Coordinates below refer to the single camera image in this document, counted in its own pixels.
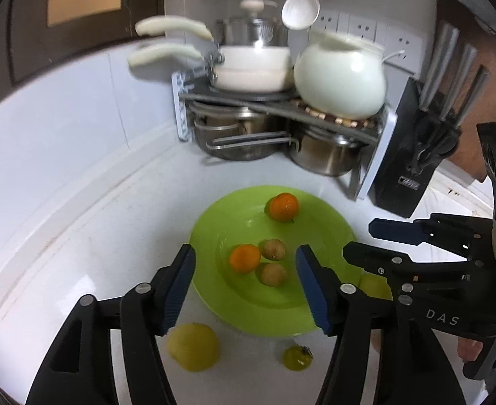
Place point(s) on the orange tangerine far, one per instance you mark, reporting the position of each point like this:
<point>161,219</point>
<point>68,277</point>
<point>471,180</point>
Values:
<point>283,207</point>

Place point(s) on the yellow pear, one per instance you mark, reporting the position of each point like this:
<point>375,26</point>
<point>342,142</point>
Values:
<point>194,346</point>

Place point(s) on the white hanging spoon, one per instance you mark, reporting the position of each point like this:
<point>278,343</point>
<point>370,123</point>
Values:
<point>300,14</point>

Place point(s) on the white wall socket strip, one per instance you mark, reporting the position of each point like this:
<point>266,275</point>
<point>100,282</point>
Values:
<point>387,35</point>

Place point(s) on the brown kiwi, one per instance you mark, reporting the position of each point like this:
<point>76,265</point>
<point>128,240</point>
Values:
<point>273,274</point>
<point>273,249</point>

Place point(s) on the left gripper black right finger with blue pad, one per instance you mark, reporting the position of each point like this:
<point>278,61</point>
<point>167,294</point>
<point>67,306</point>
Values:
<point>413,367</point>

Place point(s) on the steel pot lower right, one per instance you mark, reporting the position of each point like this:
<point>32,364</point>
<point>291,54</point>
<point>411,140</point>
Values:
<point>326,153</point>

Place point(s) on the yellow-green apple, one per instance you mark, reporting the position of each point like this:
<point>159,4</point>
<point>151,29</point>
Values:
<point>375,286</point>

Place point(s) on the small green tomato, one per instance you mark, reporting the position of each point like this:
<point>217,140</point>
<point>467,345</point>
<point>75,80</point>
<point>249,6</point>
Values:
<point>297,358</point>

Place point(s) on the white frying pan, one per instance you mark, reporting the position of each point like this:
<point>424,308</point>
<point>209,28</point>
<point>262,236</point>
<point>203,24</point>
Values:
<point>242,69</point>

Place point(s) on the steel pot lower left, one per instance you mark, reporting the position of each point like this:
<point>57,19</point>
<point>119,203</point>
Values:
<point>237,133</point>

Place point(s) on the white upper pan handle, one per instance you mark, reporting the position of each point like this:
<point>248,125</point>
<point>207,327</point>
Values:
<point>158,25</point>

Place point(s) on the brown kiwi upper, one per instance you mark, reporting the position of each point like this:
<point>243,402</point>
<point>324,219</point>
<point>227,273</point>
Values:
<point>273,249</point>

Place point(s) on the white ceramic pot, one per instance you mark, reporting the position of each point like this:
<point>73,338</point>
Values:
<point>342,74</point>

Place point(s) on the black knife block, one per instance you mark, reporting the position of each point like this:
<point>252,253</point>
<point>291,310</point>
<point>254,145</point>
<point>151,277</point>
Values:
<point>419,143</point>

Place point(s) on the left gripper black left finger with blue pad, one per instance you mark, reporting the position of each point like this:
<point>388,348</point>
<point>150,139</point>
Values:
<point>78,368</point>

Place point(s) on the orange tangerine near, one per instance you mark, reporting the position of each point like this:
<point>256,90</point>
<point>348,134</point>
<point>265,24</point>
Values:
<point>245,258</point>

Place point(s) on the brown kiwi lower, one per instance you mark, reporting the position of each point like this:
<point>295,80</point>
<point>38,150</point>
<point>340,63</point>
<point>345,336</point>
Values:
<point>273,274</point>

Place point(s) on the green plate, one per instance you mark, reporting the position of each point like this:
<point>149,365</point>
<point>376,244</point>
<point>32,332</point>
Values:
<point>241,300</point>

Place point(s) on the orange tangerine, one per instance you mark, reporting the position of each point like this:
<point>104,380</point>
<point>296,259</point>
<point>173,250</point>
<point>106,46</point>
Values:
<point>283,207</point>
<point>245,258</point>

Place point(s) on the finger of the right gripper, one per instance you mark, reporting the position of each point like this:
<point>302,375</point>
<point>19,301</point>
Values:
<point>377,261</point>
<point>397,231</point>

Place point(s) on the grey white pot rack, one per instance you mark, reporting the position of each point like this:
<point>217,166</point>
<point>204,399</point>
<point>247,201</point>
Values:
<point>194,86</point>

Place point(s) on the steel pot with lid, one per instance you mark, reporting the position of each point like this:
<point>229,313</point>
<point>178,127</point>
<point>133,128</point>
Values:
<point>252,28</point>

